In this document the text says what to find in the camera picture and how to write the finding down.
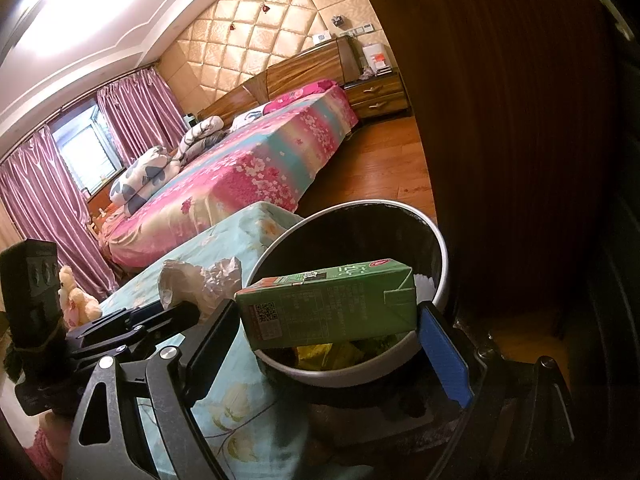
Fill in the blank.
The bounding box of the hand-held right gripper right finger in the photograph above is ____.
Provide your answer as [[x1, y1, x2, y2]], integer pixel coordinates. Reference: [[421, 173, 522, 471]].
[[417, 301, 588, 480]]

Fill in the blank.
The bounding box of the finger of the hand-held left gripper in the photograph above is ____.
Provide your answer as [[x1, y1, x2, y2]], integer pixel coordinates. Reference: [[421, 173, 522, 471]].
[[70, 301, 202, 367], [64, 304, 172, 350]]

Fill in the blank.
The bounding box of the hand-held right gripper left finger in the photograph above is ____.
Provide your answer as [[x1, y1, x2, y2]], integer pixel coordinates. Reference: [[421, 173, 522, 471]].
[[62, 299, 242, 480]]

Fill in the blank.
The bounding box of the white plastic bag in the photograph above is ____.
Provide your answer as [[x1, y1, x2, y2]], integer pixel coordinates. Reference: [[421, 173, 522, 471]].
[[158, 256, 242, 318]]

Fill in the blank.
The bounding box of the white foam net sleeve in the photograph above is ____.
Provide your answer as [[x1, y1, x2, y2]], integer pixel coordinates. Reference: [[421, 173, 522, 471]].
[[411, 272, 435, 303]]

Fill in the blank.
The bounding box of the yellow foam net sleeve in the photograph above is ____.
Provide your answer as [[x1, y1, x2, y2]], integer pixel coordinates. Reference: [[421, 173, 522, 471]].
[[295, 342, 351, 372]]

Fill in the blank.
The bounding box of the green drink carton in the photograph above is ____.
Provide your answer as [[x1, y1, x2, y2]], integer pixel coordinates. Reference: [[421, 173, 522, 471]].
[[235, 257, 417, 351]]

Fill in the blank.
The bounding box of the white trash bin black liner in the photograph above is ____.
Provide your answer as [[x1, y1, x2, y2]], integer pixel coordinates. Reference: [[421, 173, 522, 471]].
[[248, 200, 451, 411]]

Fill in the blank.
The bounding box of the person's left forearm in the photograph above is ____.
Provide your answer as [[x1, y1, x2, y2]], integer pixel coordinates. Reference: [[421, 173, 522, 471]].
[[25, 412, 65, 480]]

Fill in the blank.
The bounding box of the cream teddy bear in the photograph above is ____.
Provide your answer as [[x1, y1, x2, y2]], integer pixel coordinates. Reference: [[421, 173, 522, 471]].
[[57, 265, 101, 326]]

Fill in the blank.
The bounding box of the teal floral tablecloth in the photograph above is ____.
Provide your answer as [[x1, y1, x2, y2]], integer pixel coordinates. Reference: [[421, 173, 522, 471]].
[[97, 201, 376, 480]]

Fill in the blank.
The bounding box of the wide pink satin curtain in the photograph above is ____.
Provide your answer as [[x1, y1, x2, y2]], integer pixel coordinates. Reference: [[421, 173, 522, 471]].
[[0, 125, 118, 306]]

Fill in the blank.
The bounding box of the small wooden chair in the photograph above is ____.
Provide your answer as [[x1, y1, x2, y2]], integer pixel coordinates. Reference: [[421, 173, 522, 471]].
[[87, 207, 109, 241]]

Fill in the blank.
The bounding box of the window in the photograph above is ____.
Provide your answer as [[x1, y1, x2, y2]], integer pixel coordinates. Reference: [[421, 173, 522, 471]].
[[50, 107, 123, 196]]

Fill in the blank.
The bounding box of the white quilt blue leaf print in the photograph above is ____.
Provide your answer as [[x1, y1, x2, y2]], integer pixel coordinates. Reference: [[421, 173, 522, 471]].
[[109, 146, 183, 216]]

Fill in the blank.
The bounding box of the bed with pink floral sheet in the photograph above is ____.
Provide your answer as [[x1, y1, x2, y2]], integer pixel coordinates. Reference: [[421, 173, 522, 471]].
[[97, 85, 361, 268]]

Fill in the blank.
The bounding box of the grey white striped quilt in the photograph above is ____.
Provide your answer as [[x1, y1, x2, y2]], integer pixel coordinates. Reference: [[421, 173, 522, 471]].
[[177, 116, 228, 158]]

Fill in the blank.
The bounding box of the narrow pink satin curtain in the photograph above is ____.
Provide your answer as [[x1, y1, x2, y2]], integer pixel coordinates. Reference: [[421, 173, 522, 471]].
[[96, 69, 186, 166]]

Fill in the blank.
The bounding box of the white pillow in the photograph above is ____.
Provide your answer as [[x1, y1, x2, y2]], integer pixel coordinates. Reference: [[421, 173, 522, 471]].
[[232, 102, 273, 128]]

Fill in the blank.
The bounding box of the dark brown door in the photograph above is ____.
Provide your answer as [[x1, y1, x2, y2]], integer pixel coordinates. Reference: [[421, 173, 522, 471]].
[[345, 0, 640, 361]]

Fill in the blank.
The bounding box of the pink floral pillow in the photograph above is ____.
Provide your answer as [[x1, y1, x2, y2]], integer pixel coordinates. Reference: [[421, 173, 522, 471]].
[[262, 80, 341, 116]]

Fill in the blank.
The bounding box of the wooden nightstand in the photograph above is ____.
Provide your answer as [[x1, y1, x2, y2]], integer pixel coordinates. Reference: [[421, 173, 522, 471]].
[[345, 70, 413, 121]]

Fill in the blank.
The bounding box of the wooden headboard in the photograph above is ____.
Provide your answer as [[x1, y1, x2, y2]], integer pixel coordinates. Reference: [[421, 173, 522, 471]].
[[197, 35, 361, 121]]

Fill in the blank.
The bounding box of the white orange paper bag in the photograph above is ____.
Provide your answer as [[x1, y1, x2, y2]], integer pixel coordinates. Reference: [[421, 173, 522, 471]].
[[362, 42, 391, 75]]

